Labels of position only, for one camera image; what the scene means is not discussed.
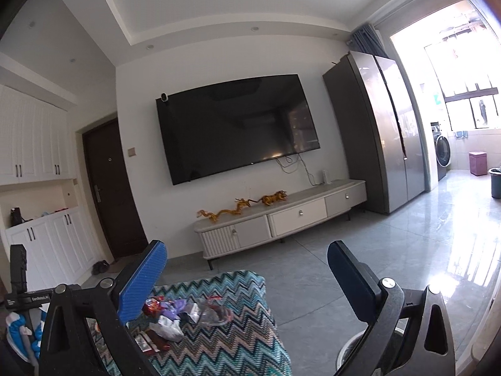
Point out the small red wrapper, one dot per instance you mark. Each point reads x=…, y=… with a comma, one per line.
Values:
x=152, y=305

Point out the golden dragon figurine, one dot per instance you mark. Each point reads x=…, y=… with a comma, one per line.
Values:
x=225, y=212

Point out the grey washing machine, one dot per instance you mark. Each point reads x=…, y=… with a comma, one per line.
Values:
x=442, y=152

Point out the pair of dark shoes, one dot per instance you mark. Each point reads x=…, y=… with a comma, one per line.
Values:
x=100, y=267

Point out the dark plastic bin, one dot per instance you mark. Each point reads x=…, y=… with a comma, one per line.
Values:
x=495, y=184

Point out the white panelled cupboard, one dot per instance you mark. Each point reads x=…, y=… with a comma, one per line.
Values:
x=35, y=137

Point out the grey curtain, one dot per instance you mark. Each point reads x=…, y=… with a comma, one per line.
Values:
x=368, y=39

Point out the small white security camera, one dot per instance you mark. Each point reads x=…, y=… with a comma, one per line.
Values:
x=164, y=97

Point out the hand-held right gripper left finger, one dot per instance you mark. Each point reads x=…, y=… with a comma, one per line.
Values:
x=143, y=278

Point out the golden tiger figurine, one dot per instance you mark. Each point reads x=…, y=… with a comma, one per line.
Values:
x=274, y=198

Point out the grey double-door refrigerator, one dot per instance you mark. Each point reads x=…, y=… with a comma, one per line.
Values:
x=383, y=133

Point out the black wall television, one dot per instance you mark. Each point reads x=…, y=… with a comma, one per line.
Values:
x=235, y=125

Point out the brown doormat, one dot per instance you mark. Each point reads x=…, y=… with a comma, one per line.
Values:
x=119, y=265

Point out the dark brown entrance door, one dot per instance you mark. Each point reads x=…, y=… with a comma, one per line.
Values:
x=113, y=188

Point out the clear plastic bag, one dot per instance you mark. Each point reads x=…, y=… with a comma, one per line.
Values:
x=213, y=315

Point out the purple wrapper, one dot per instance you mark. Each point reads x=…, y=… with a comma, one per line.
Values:
x=174, y=309

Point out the white wrapper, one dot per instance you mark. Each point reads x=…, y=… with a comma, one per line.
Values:
x=168, y=329

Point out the white power strip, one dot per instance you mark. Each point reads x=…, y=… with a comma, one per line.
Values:
x=325, y=177

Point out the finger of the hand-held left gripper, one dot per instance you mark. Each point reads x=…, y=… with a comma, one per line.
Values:
x=18, y=266

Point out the brown red packet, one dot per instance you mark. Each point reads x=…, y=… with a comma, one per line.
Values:
x=150, y=344

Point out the blue white cloth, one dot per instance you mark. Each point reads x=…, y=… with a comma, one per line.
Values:
x=15, y=331

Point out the window with grille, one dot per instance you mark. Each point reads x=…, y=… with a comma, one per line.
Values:
x=469, y=94

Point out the white television cabinet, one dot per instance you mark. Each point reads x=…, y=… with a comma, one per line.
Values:
x=297, y=213

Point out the zigzag knitted blanket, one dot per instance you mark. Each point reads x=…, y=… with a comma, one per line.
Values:
x=235, y=321

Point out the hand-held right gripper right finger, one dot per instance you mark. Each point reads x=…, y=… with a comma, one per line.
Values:
x=352, y=278

